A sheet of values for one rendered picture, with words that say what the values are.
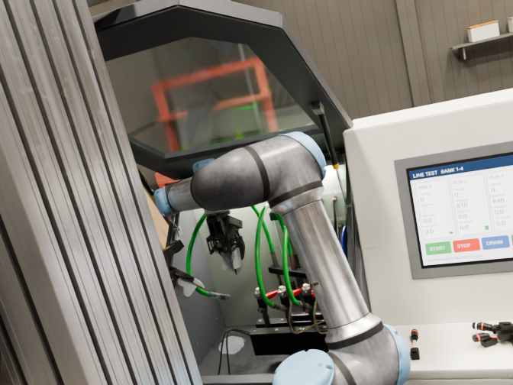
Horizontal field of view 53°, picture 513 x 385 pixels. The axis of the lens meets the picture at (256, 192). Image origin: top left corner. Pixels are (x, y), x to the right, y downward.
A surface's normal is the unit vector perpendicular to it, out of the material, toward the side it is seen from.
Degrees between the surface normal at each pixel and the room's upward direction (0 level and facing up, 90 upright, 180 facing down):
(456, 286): 76
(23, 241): 90
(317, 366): 7
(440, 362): 0
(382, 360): 68
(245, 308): 90
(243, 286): 90
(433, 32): 90
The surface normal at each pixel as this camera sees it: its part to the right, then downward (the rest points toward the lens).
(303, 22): -0.21, 0.28
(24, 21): 0.95, -0.18
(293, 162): 0.26, -0.20
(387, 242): -0.36, 0.06
